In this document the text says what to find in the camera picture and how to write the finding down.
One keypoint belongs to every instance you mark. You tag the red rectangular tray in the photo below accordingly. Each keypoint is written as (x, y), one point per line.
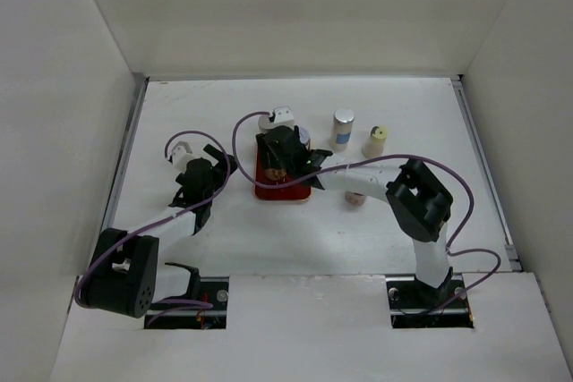
(294, 193)

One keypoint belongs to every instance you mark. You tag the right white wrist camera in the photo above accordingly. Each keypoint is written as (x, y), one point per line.
(282, 116)

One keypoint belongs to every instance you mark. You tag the blue label shaker bottle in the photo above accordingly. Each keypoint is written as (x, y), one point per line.
(264, 123)

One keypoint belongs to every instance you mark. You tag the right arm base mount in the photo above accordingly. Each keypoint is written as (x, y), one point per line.
(414, 305)

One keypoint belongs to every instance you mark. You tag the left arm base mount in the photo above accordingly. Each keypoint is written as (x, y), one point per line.
(184, 299)

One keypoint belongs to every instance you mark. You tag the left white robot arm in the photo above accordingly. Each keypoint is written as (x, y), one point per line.
(126, 275)

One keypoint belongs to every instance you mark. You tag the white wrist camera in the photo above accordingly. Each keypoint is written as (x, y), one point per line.
(282, 116)
(180, 155)

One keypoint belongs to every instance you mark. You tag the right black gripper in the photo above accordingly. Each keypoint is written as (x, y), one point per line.
(266, 149)

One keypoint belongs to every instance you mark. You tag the silver lid shaker bottle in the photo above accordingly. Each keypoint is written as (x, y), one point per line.
(342, 126)

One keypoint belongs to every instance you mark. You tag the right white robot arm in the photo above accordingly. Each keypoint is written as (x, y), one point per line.
(420, 203)

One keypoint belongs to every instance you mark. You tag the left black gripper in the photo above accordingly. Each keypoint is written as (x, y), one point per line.
(220, 169)

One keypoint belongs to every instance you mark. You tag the blue lid spice jar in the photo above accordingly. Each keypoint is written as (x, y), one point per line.
(304, 137)
(355, 199)

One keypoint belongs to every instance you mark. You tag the yellow lid squeeze bottle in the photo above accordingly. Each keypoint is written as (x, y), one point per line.
(375, 142)

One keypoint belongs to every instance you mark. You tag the pink spice jar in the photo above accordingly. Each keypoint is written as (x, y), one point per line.
(275, 174)

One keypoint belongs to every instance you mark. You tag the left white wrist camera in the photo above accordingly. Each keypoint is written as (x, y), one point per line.
(180, 155)

